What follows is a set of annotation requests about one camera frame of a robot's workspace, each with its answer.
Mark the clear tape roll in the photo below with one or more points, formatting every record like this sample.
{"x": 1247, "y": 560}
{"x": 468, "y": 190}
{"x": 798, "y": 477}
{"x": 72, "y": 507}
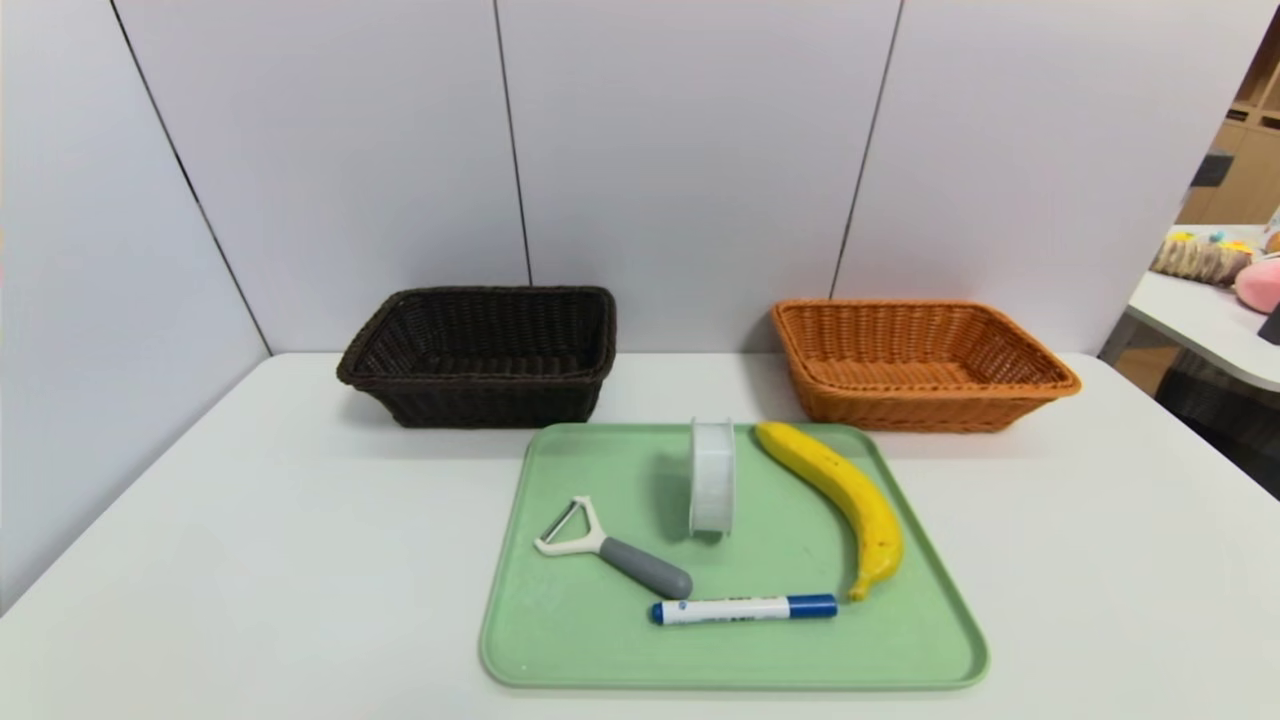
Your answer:
{"x": 712, "y": 480}

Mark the yellow banana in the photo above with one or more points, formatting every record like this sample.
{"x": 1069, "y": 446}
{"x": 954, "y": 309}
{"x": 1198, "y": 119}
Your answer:
{"x": 850, "y": 490}

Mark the blue and white marker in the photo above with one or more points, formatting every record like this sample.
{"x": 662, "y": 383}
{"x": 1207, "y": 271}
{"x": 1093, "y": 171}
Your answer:
{"x": 740, "y": 609}

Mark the dark brown wicker basket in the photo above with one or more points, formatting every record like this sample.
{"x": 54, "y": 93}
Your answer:
{"x": 480, "y": 400}

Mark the orange wicker basket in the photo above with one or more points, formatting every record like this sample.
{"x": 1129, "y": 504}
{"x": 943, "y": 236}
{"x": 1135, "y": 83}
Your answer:
{"x": 900, "y": 410}

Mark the green plastic tray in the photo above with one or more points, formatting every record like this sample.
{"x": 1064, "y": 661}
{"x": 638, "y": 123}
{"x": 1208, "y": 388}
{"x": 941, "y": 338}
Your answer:
{"x": 780, "y": 650}

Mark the white background table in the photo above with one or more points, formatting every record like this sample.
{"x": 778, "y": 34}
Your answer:
{"x": 1200, "y": 315}

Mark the brown striped plush toy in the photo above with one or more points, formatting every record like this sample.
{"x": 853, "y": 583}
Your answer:
{"x": 1195, "y": 260}

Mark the wooden cabinet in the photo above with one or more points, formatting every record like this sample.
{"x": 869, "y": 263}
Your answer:
{"x": 1240, "y": 180}

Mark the pink plush toy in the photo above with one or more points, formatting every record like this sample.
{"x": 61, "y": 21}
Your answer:
{"x": 1262, "y": 285}

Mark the small black box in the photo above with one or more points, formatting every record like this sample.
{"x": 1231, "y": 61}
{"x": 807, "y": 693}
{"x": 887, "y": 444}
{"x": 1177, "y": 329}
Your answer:
{"x": 1272, "y": 328}

